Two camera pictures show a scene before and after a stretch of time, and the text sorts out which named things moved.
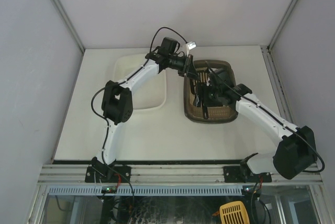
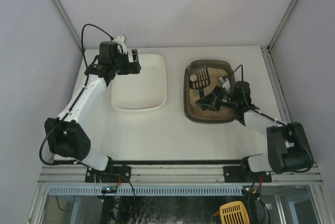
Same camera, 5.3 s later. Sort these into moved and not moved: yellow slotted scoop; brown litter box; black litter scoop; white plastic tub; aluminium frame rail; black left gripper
Moved: black litter scoop; black left gripper
Not moved: aluminium frame rail; white plastic tub; yellow slotted scoop; brown litter box
